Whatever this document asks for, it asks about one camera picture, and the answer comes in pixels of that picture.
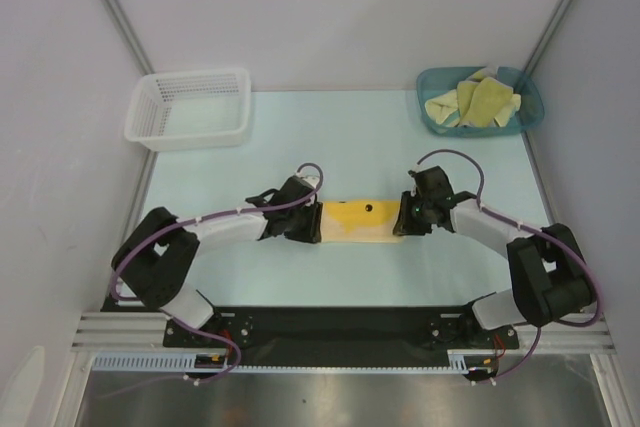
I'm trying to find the yellow cream towel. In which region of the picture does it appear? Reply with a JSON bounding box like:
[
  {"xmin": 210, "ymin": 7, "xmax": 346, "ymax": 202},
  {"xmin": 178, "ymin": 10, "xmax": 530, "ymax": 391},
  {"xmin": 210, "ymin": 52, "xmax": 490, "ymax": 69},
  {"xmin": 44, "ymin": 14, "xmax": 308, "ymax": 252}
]
[{"xmin": 320, "ymin": 199, "xmax": 403, "ymax": 243}]

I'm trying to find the yellow-green grey towel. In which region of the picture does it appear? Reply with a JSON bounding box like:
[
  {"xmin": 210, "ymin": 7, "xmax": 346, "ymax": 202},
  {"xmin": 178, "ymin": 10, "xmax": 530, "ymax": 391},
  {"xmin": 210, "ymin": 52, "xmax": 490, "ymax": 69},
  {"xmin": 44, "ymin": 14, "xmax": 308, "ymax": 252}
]
[{"xmin": 456, "ymin": 67, "xmax": 522, "ymax": 128}]

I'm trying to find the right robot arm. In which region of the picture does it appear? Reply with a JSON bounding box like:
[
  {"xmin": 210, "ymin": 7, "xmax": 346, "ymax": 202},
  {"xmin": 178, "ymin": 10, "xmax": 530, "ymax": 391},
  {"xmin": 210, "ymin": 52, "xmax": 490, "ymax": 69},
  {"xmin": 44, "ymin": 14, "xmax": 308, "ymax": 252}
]
[{"xmin": 393, "ymin": 167, "xmax": 598, "ymax": 349}]

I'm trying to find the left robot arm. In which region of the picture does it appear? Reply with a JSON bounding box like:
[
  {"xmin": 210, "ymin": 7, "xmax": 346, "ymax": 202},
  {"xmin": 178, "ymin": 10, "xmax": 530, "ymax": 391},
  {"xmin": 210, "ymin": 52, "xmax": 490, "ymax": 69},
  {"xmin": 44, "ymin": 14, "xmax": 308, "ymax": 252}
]
[{"xmin": 112, "ymin": 173, "xmax": 322, "ymax": 347}]

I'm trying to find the pale yellow towel in bin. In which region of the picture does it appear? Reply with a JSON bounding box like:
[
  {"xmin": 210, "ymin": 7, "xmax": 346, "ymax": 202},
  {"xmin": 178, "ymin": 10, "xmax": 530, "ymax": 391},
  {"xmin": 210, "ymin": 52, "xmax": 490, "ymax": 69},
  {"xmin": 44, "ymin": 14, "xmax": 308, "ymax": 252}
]
[{"xmin": 425, "ymin": 90, "xmax": 460, "ymax": 128}]

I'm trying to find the teal translucent plastic bin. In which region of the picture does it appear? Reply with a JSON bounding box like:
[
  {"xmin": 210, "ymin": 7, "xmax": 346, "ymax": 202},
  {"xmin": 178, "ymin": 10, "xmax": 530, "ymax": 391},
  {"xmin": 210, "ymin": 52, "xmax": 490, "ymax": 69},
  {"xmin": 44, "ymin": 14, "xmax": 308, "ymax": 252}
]
[{"xmin": 416, "ymin": 66, "xmax": 545, "ymax": 138}]

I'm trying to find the white perforated plastic basket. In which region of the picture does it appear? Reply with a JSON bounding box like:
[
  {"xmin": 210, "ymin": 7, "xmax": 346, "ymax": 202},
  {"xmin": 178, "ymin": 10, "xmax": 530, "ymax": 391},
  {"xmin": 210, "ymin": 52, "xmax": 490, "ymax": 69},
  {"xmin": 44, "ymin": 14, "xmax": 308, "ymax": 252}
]
[{"xmin": 124, "ymin": 68, "xmax": 252, "ymax": 152}]

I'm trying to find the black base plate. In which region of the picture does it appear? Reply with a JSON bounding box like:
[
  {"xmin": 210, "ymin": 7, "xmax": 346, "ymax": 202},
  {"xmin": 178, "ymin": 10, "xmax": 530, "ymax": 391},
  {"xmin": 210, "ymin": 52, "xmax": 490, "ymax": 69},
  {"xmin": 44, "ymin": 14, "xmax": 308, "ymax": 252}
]
[{"xmin": 99, "ymin": 291, "xmax": 586, "ymax": 369}]

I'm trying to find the right aluminium frame post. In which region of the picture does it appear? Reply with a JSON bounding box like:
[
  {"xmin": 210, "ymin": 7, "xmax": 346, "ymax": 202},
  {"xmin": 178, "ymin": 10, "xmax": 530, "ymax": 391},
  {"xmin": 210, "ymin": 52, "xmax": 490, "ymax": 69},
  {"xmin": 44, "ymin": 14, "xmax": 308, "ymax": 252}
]
[{"xmin": 523, "ymin": 0, "xmax": 575, "ymax": 76}]

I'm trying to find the aluminium frame post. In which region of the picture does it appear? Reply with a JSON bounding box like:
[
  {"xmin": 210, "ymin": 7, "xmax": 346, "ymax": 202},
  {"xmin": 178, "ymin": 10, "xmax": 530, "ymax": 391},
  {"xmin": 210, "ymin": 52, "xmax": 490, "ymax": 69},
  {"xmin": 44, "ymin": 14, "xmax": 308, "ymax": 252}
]
[
  {"xmin": 523, "ymin": 0, "xmax": 575, "ymax": 76},
  {"xmin": 100, "ymin": 0, "xmax": 154, "ymax": 75}
]

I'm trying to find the left slotted cable duct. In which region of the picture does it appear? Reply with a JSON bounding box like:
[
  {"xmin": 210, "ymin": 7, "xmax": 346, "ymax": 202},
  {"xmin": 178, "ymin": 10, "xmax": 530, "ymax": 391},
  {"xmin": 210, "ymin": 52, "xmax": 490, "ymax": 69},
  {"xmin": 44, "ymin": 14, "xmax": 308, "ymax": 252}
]
[{"xmin": 92, "ymin": 352, "xmax": 228, "ymax": 373}]

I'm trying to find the aluminium front rail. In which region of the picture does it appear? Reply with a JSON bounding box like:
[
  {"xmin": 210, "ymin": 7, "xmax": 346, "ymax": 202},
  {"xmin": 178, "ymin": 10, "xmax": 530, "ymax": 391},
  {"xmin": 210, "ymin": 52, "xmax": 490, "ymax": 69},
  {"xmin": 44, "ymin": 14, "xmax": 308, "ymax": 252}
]
[{"xmin": 71, "ymin": 312, "xmax": 616, "ymax": 355}]

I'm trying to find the left aluminium frame post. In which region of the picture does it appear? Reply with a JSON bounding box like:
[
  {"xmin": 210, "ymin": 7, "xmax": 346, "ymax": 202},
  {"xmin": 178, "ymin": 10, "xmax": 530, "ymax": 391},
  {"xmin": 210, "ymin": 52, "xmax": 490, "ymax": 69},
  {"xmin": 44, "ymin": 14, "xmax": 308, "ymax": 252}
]
[{"xmin": 100, "ymin": 0, "xmax": 154, "ymax": 75}]

